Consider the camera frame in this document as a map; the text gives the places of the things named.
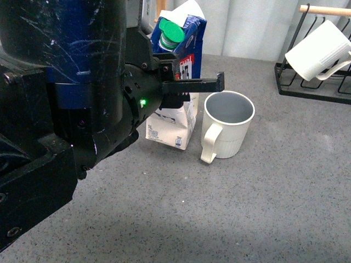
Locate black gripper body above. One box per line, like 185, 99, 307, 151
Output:
94, 27, 190, 162

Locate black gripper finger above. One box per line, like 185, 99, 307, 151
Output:
162, 72, 225, 93

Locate wooden mug tree stand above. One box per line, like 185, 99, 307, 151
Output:
156, 0, 167, 17

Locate blue white milk carton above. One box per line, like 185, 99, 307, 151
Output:
145, 14, 207, 150

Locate black wire mug rack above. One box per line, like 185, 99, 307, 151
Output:
274, 4, 350, 104

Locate cream mug on rack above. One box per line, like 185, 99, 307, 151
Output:
285, 20, 350, 81

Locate cream ribbed mug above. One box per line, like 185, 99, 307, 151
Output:
201, 91, 256, 164

